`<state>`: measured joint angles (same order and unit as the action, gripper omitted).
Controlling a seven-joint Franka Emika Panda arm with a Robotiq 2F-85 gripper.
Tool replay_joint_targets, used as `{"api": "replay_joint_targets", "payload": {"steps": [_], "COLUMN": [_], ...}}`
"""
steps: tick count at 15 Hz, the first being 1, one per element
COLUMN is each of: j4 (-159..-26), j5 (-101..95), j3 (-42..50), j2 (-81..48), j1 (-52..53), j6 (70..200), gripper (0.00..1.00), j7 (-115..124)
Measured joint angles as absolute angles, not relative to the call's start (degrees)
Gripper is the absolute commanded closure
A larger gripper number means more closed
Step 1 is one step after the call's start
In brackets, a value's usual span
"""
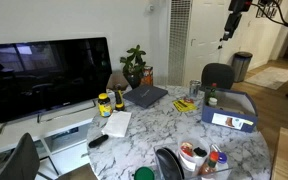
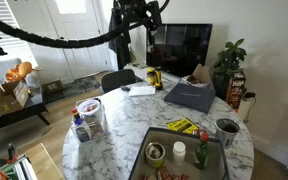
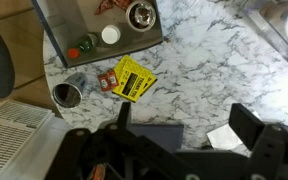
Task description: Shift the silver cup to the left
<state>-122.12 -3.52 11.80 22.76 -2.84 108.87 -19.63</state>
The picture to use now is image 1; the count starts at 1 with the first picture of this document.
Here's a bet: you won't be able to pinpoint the light patterned rug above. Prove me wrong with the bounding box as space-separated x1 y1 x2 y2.
243 66 288 91

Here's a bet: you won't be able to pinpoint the black round object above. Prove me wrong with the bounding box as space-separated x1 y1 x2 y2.
155 147 185 180

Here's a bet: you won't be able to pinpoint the white plastic cup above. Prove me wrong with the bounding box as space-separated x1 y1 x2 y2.
177 136 211 173

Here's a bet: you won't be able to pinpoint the white paper napkin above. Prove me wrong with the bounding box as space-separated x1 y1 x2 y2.
101 110 133 138

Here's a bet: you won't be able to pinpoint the white door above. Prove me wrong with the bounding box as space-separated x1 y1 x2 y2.
183 0 233 86

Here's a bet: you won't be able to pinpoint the black picture frames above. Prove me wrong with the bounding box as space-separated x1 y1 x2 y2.
255 0 283 19

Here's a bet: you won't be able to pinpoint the green leafy plant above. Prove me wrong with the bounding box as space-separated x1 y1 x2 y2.
119 44 147 77

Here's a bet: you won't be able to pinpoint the white television stand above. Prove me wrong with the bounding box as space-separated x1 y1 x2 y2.
0 99 118 179

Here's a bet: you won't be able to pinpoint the black chair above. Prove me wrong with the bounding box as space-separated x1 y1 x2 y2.
201 62 236 90
0 132 98 180

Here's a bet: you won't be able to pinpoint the white wall heater grille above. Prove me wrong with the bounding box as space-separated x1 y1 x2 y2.
167 0 193 87

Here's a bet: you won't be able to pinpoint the yellow black flashlight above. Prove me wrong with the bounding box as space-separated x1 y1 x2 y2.
113 84 126 112

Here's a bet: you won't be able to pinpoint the green hot sauce bottle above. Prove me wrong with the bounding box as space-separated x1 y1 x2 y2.
206 82 218 104

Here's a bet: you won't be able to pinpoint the red cap sauce bottle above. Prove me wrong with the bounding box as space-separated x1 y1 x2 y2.
197 151 220 177

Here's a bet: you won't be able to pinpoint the yellow lid vitamin bottle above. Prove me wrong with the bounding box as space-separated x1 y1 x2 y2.
97 93 113 118

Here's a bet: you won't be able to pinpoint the dark blue flat box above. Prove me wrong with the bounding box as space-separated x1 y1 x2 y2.
122 84 169 109

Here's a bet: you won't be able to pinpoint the clear plastic bin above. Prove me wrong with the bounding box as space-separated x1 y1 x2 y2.
153 141 233 180

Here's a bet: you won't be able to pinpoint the brown cardboard piece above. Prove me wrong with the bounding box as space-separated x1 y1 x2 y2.
107 70 130 91

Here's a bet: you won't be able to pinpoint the white pill bottle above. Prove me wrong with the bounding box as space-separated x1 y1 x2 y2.
207 97 219 108

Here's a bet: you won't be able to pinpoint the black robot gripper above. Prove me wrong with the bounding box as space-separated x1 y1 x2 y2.
221 0 254 42

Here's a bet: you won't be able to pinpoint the light wooden bench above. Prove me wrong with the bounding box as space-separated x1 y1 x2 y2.
271 127 288 180

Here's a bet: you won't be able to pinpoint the black remote control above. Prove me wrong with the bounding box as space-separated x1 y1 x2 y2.
88 134 110 149

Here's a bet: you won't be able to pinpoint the silver metal cup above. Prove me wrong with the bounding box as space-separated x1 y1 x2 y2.
188 79 202 100

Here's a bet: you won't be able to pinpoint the white wall thermostat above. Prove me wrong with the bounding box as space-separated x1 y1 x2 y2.
145 2 156 15

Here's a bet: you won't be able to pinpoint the silver trash can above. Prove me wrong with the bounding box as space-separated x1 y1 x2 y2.
231 51 254 83

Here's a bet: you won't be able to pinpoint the blue cap bottle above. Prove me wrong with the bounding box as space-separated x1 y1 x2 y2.
216 152 229 173

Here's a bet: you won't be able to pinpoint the dark plant pot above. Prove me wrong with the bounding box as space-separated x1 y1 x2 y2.
125 73 143 90

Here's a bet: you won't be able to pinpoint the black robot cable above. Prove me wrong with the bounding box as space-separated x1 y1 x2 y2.
250 0 288 30

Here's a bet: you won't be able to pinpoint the orange game box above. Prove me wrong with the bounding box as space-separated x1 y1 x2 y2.
141 65 154 87

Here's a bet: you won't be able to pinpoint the black flat screen television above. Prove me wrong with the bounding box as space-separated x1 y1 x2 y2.
0 37 113 124

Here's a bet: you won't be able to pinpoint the blue open shoe box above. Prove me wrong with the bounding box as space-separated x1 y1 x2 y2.
201 86 259 134

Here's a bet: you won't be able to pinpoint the green round lid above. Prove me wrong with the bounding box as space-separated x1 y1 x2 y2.
133 166 156 180

